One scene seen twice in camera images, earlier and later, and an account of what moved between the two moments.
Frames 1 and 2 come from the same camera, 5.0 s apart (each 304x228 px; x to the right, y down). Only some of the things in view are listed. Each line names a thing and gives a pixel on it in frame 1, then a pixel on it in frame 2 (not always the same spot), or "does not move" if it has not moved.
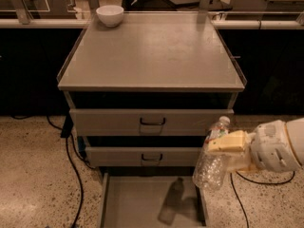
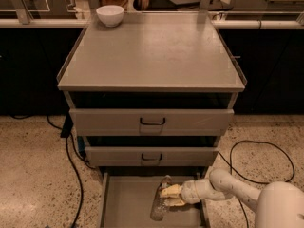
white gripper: x=273 y=146 -> x=189 y=192
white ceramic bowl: x=110 y=15 does not move
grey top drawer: x=144 y=122 does not move
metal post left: x=23 y=14 does not move
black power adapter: x=67 y=126 does not move
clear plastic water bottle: x=211 y=169 -> x=161 y=204
